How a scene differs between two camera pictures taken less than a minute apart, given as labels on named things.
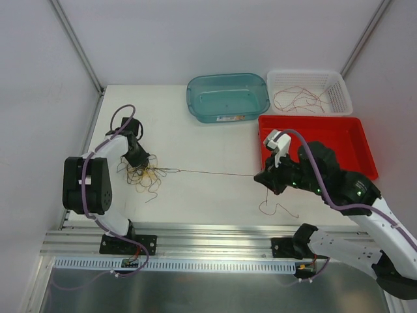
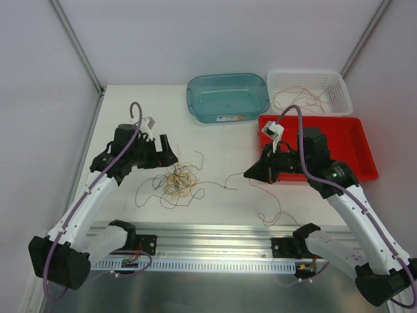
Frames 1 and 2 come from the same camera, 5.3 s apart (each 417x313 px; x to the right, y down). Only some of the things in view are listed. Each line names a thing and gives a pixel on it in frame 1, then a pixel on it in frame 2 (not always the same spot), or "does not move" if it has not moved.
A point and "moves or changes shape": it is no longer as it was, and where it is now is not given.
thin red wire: (296, 97) does not move
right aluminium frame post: (377, 14) does not move
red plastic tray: (345, 135) does not move
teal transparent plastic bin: (227, 97) does not move
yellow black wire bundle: (147, 177) moves or changes shape
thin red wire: (188, 171) -> (227, 178)
